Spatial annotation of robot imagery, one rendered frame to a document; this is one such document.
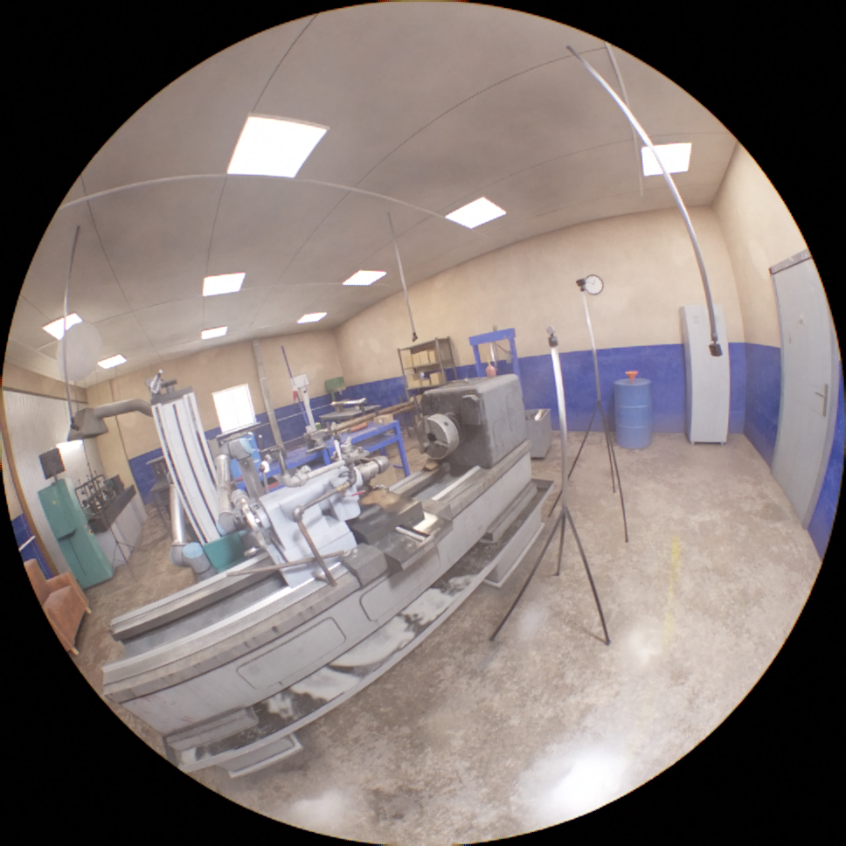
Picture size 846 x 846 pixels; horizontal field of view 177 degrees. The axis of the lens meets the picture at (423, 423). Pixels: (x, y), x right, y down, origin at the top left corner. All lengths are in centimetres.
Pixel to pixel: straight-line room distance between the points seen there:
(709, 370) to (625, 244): 215
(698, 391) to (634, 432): 111
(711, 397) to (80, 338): 775
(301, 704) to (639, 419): 417
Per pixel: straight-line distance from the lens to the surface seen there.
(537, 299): 488
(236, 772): 192
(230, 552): 229
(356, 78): 214
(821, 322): 298
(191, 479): 220
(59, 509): 468
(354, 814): 163
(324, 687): 136
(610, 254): 475
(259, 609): 115
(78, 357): 424
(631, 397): 393
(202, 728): 152
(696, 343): 416
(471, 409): 154
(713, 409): 434
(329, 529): 114
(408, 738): 160
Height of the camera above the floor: 152
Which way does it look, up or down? 12 degrees down
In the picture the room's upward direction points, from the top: 12 degrees counter-clockwise
